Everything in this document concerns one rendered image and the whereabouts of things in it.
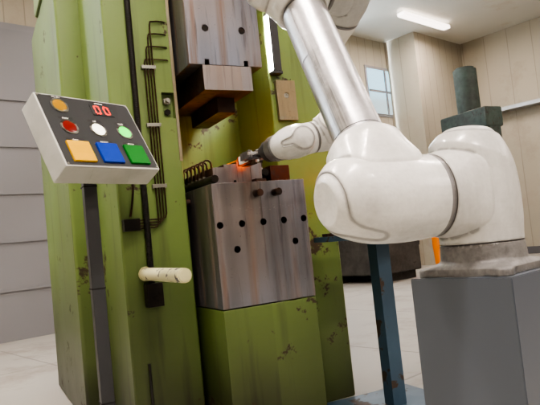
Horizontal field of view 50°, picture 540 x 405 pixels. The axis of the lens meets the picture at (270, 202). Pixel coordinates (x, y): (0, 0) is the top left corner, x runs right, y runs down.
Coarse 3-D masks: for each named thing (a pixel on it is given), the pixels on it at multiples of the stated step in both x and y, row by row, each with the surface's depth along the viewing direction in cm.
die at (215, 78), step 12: (204, 72) 213; (216, 72) 215; (228, 72) 217; (240, 72) 219; (180, 84) 235; (192, 84) 223; (204, 84) 212; (216, 84) 214; (228, 84) 217; (240, 84) 219; (180, 96) 236; (192, 96) 224; (204, 96) 222; (216, 96) 224; (228, 96) 226; (240, 96) 228; (180, 108) 238; (192, 108) 240
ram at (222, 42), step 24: (168, 0) 227; (192, 0) 213; (216, 0) 218; (240, 0) 223; (192, 24) 212; (216, 24) 217; (240, 24) 222; (192, 48) 211; (216, 48) 216; (240, 48) 220; (192, 72) 222
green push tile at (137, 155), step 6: (126, 150) 179; (132, 150) 181; (138, 150) 183; (144, 150) 185; (132, 156) 179; (138, 156) 181; (144, 156) 183; (132, 162) 178; (138, 162) 179; (144, 162) 181; (150, 162) 183
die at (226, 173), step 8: (216, 168) 211; (224, 168) 212; (232, 168) 214; (240, 168) 215; (248, 168) 217; (256, 168) 218; (208, 176) 214; (224, 176) 212; (232, 176) 214; (240, 176) 215; (248, 176) 217; (256, 176) 218
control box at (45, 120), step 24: (48, 96) 172; (48, 120) 165; (72, 120) 172; (96, 120) 180; (120, 120) 188; (48, 144) 164; (120, 144) 180; (144, 144) 188; (48, 168) 164; (72, 168) 161; (96, 168) 167; (120, 168) 173; (144, 168) 181
